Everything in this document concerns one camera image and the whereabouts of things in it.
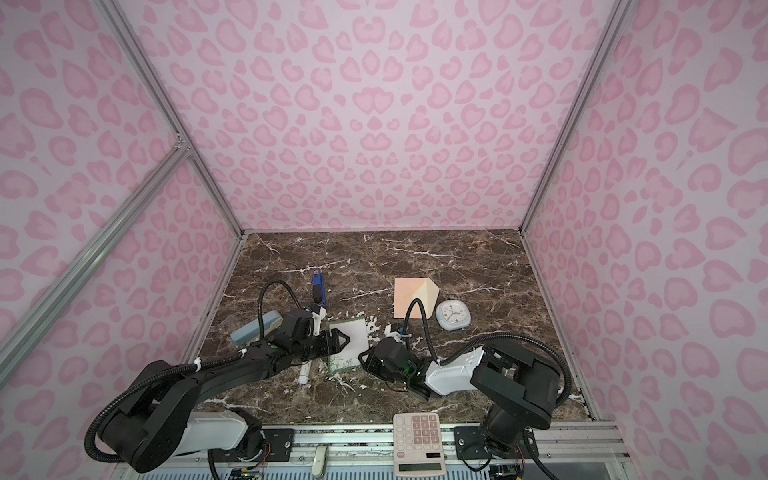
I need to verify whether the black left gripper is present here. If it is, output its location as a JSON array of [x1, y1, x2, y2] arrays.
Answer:
[[293, 327, 352, 362]]

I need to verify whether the white letter paper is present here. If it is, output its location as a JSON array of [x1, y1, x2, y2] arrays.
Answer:
[[329, 318, 369, 374]]

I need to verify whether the peach pink envelope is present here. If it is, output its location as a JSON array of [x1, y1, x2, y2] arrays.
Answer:
[[393, 278, 440, 319]]

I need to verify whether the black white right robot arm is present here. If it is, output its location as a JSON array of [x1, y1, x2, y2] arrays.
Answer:
[[358, 332, 573, 458]]

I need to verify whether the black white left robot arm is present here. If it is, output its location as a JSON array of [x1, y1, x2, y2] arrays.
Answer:
[[83, 308, 350, 473]]

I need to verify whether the white glue stick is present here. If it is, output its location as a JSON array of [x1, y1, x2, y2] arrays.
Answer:
[[297, 362, 311, 385]]

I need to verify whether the small white alarm clock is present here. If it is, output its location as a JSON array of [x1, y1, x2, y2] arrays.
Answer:
[[435, 300, 472, 331]]

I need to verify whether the pink white calculator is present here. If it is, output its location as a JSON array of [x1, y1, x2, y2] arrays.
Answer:
[[393, 412, 447, 478]]

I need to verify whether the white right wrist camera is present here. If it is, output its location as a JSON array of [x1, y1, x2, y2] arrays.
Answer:
[[385, 325, 411, 345]]

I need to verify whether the white clip on rail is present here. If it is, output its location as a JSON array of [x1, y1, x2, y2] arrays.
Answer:
[[311, 445, 328, 480]]

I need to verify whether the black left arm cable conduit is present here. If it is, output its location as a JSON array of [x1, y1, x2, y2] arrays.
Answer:
[[83, 279, 304, 463]]

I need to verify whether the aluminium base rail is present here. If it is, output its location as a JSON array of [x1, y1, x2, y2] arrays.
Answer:
[[146, 422, 637, 479]]

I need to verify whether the diagonal aluminium frame bar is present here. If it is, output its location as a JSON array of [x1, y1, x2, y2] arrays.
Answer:
[[1, 141, 189, 385]]

